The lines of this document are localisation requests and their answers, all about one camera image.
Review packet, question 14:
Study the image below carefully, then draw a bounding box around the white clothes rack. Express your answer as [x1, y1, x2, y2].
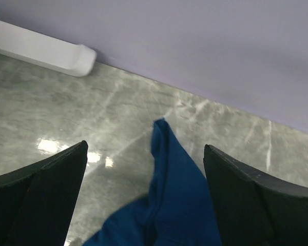
[0, 20, 97, 77]

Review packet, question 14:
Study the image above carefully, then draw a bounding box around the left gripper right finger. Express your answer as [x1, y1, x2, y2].
[203, 145, 308, 245]

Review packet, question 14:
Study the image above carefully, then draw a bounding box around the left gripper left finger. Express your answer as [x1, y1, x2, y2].
[0, 140, 88, 245]

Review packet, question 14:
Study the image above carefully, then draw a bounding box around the blue t shirt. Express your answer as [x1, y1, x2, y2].
[86, 119, 221, 245]

